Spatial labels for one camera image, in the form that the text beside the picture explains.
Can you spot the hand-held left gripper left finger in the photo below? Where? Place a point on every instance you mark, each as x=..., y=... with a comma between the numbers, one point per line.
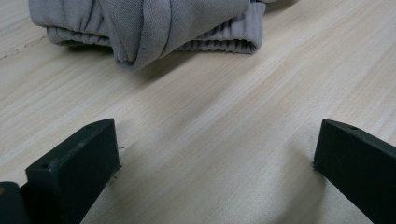
x=74, y=168

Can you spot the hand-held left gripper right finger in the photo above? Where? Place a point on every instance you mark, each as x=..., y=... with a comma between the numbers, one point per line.
x=358, y=161

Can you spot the grey shorts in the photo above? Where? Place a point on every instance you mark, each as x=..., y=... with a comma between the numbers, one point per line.
x=149, y=28

